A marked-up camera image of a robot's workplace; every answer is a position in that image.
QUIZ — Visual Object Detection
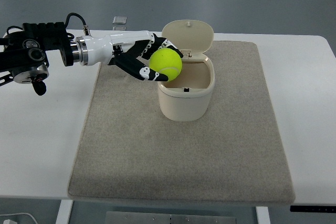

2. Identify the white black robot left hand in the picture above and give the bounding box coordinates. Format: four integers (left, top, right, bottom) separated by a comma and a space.
71, 30, 183, 81

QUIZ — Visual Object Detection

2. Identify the yellow-green tennis ball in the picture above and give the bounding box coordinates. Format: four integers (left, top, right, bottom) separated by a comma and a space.
149, 48, 182, 81

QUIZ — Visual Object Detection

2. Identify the small metal floor plate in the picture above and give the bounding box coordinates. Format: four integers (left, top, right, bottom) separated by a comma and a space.
112, 26, 127, 31

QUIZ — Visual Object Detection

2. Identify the metal floor socket plate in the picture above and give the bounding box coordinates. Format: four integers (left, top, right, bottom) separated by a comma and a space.
112, 16, 127, 25

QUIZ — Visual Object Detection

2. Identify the beige lidded plastic bin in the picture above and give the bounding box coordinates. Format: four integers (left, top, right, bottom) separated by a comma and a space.
157, 19, 215, 122

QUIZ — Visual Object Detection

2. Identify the grey felt table mat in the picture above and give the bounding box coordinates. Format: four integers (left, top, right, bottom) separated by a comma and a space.
68, 41, 295, 206

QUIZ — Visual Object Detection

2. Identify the white left table leg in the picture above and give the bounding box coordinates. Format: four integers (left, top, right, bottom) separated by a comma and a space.
55, 200, 74, 224

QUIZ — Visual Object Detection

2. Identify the white table leg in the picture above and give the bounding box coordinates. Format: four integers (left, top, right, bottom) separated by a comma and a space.
256, 207, 271, 224
55, 200, 74, 224

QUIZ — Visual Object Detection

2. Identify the white right table leg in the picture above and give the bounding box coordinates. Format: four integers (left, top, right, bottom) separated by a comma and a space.
256, 207, 271, 224

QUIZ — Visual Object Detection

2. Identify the black desk control panel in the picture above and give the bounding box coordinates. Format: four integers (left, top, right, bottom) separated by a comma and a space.
290, 205, 336, 214

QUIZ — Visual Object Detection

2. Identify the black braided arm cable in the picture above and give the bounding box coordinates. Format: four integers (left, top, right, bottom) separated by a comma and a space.
65, 12, 91, 37

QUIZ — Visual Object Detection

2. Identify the grey metal base plate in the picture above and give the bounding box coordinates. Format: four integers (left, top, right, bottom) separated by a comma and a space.
105, 211, 237, 224

